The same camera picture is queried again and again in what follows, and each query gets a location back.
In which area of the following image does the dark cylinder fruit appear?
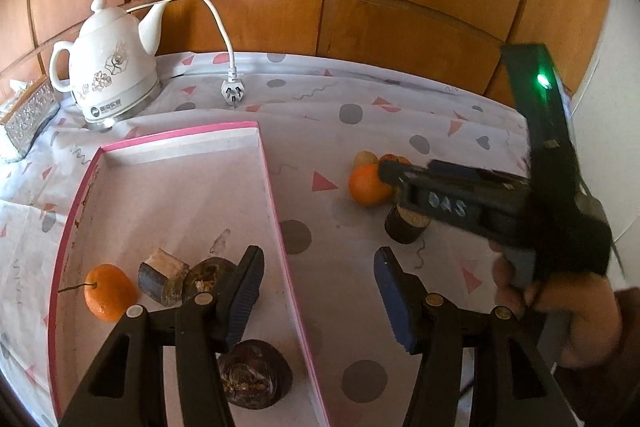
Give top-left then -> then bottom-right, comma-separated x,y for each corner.
384,204 -> 431,245
138,248 -> 190,308

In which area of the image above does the silver ornate tissue box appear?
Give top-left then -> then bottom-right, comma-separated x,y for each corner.
0,76 -> 60,164

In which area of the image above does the dark brown round fruit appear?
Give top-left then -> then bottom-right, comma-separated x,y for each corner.
217,339 -> 293,410
182,257 -> 236,303

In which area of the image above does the pink shallow tray box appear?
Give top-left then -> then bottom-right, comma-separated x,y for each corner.
48,121 -> 329,426

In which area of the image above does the yellow-green small round fruit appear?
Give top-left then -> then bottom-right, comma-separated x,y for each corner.
352,150 -> 378,169

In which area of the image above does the orange tangerine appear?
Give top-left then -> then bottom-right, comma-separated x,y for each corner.
348,164 -> 394,208
84,263 -> 138,323

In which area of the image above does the right hand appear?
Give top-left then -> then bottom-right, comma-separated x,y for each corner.
492,256 -> 623,369

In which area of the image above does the white ceramic electric kettle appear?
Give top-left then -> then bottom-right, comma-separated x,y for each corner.
49,0 -> 167,129

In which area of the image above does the right forearm dark sleeve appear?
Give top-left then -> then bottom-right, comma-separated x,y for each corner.
554,288 -> 640,426

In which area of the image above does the white kettle power cord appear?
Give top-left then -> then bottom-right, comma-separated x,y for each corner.
124,0 -> 246,108

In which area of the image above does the patterned white tablecloth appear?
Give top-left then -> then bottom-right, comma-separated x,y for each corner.
1,53 -> 528,426

